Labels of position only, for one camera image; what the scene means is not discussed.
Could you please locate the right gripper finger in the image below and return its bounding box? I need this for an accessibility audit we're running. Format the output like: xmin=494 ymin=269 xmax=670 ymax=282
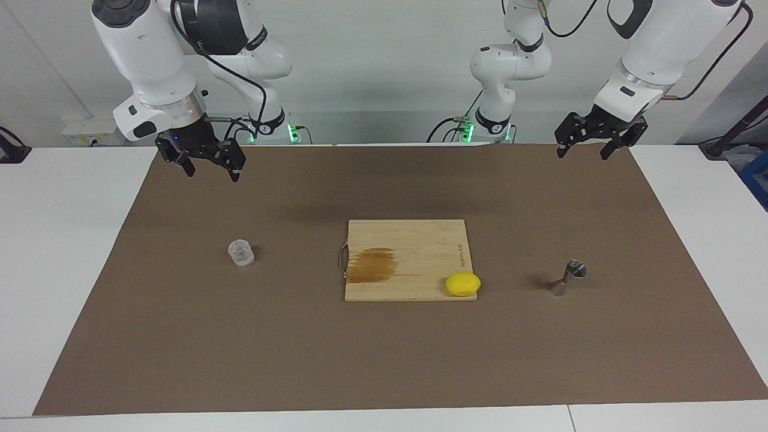
xmin=163 ymin=150 xmax=197 ymax=178
xmin=210 ymin=139 xmax=247 ymax=182

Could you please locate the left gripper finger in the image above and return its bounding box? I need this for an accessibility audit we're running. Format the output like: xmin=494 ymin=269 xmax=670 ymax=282
xmin=601 ymin=118 xmax=649 ymax=161
xmin=555 ymin=113 xmax=595 ymax=159

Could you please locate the clear glass cup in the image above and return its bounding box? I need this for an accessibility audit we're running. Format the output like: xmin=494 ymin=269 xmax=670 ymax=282
xmin=227 ymin=239 xmax=255 ymax=267

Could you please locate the steel jigger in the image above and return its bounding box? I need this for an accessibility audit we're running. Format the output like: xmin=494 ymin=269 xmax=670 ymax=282
xmin=548 ymin=259 xmax=587 ymax=298

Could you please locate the black tripod leg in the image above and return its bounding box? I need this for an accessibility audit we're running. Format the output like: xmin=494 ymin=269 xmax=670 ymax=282
xmin=699 ymin=96 xmax=768 ymax=160

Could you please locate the black stand base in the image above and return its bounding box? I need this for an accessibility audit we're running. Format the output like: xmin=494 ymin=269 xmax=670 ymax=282
xmin=0 ymin=126 xmax=32 ymax=164

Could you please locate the brown table mat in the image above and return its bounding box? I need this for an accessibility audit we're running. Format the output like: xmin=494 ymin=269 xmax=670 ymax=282
xmin=33 ymin=143 xmax=768 ymax=416

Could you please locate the yellow lemon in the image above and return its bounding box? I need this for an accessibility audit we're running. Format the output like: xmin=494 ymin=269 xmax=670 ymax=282
xmin=445 ymin=272 xmax=482 ymax=298

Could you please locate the bamboo cutting board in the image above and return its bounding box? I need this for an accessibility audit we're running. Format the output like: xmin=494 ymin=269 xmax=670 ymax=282
xmin=339 ymin=219 xmax=479 ymax=302

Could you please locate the black right base cable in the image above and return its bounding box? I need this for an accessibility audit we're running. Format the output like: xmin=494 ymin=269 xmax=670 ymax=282
xmin=223 ymin=117 xmax=256 ymax=145

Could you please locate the black base cable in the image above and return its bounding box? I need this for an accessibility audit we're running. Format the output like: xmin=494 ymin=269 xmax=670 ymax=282
xmin=223 ymin=117 xmax=256 ymax=145
xmin=426 ymin=90 xmax=484 ymax=143

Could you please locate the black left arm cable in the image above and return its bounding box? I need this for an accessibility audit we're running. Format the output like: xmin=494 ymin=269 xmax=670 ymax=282
xmin=537 ymin=0 xmax=754 ymax=101

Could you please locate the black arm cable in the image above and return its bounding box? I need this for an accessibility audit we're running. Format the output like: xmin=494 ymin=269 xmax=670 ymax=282
xmin=170 ymin=0 xmax=268 ymax=142
xmin=537 ymin=0 xmax=754 ymax=101

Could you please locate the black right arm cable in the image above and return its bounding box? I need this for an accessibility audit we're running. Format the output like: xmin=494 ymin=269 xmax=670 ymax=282
xmin=170 ymin=0 xmax=268 ymax=142

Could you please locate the white wall socket box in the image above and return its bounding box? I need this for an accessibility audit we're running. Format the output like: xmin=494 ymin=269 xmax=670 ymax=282
xmin=62 ymin=117 xmax=130 ymax=148

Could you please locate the black left base cable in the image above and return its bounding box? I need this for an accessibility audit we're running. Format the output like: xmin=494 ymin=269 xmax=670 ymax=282
xmin=426 ymin=90 xmax=484 ymax=143

